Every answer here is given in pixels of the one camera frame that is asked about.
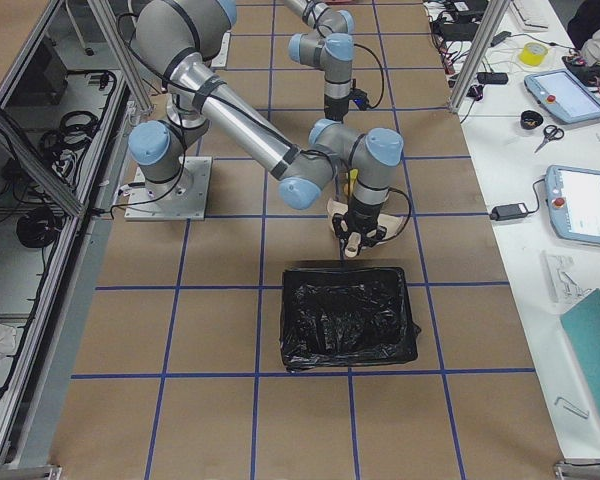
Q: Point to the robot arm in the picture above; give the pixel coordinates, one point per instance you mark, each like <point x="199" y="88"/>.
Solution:
<point x="329" y="47"/>
<point x="177" y="40"/>

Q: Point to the yellow tape roll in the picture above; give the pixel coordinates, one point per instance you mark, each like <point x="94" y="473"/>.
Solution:
<point x="533" y="54"/>

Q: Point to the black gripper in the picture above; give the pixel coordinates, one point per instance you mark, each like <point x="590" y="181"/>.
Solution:
<point x="363" y="216"/>

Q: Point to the black power adapter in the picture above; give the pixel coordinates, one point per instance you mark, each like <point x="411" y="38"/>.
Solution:
<point x="505" y="212"/>

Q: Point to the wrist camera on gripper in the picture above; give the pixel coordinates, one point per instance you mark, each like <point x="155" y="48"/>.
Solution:
<point x="360" y="99"/>

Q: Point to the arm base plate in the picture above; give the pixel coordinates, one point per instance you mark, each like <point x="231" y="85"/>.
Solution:
<point x="183" y="198"/>

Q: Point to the black scissors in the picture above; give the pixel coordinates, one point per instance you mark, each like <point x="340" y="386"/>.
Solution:
<point x="551" y="133"/>

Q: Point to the aluminium frame post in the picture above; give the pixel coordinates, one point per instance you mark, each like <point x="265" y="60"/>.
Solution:
<point x="487" y="29"/>

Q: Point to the grey teach pendant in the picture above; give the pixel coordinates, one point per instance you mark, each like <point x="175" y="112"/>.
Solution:
<point x="563" y="96"/>
<point x="573" y="199"/>

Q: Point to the white plastic dustpan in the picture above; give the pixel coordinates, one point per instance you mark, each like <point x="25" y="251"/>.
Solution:
<point x="395" y="225"/>

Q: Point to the right black-lined trash bin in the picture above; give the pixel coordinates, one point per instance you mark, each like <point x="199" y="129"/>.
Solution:
<point x="338" y="317"/>

